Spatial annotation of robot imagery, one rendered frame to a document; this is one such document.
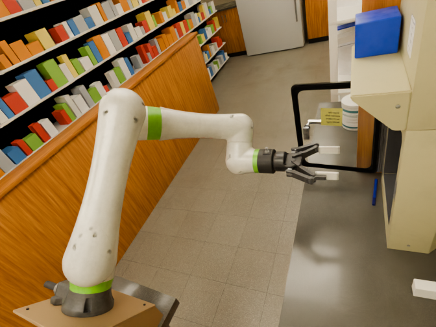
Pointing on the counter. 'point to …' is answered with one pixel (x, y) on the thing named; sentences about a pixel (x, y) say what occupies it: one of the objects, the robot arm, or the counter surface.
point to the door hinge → (383, 148)
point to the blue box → (377, 32)
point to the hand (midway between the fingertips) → (335, 162)
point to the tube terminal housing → (416, 138)
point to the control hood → (382, 87)
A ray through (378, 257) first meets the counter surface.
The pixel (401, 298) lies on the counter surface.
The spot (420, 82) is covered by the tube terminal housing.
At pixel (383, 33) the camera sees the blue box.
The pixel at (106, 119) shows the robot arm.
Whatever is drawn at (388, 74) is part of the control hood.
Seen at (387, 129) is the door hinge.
